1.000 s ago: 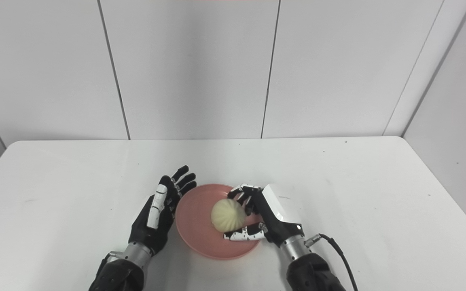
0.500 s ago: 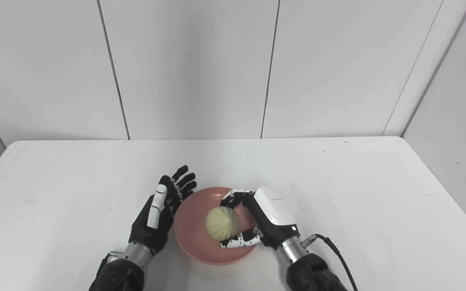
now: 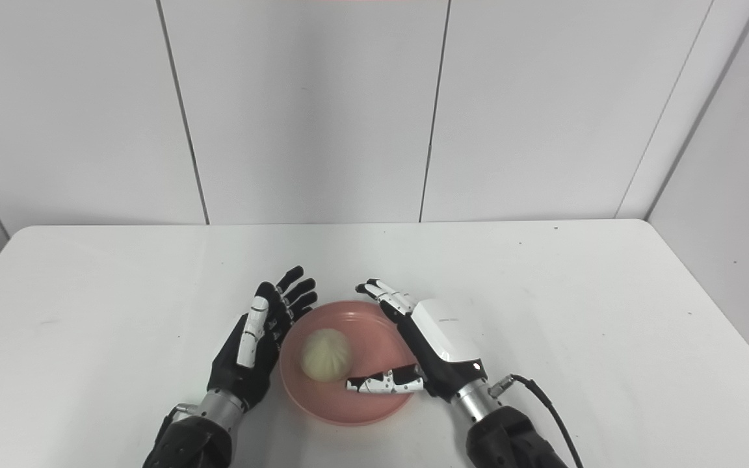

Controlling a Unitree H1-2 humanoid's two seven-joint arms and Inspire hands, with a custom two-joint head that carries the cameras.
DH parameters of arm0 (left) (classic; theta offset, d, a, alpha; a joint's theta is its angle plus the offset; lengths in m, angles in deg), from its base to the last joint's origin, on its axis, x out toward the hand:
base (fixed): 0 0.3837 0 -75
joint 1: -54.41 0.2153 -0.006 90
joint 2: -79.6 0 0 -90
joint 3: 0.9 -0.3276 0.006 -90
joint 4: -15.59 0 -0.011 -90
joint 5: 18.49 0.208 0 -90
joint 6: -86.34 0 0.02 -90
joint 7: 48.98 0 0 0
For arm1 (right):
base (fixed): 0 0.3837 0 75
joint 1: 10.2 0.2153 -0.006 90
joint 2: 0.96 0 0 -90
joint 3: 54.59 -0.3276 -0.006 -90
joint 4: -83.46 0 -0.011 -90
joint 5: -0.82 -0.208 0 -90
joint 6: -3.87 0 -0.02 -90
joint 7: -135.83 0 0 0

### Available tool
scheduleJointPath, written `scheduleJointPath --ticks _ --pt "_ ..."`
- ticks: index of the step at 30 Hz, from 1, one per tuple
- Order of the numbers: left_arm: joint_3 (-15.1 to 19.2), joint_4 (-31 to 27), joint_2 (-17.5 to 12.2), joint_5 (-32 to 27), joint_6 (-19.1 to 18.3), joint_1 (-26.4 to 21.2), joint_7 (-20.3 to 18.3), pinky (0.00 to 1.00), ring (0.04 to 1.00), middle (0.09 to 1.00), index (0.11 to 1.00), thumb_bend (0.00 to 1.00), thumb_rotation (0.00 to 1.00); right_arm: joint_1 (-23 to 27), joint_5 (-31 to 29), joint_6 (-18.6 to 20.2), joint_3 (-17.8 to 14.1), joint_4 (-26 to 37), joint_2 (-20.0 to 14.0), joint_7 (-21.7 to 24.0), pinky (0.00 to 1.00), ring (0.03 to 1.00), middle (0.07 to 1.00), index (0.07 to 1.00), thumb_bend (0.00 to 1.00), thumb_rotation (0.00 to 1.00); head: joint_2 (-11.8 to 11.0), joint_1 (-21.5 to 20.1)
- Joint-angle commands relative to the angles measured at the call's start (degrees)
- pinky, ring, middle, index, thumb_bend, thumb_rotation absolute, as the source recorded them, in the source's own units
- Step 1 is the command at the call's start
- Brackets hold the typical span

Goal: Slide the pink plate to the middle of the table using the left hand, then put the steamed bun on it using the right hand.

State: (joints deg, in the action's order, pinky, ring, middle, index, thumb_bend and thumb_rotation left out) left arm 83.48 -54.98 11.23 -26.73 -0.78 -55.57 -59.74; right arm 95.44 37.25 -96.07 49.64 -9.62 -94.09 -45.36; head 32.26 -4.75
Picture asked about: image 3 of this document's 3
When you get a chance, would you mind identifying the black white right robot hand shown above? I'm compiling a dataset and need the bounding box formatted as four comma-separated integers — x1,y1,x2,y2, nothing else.
347,279,487,404

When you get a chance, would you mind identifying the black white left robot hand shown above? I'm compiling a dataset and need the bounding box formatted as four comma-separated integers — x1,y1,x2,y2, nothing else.
207,265,319,411

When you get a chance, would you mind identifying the pink round plate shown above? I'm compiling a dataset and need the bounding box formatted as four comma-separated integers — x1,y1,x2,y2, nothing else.
279,300,422,427

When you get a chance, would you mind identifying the cream steamed bun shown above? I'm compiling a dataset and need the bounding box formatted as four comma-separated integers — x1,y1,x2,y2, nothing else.
301,328,352,382

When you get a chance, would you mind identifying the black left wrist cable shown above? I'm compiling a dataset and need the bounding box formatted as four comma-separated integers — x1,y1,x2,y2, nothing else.
153,403,196,456

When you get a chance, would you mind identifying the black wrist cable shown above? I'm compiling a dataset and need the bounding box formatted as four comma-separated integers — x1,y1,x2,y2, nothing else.
488,374,585,468
153,403,196,456

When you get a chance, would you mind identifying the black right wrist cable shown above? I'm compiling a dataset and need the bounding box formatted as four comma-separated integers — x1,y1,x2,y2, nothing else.
488,374,585,468

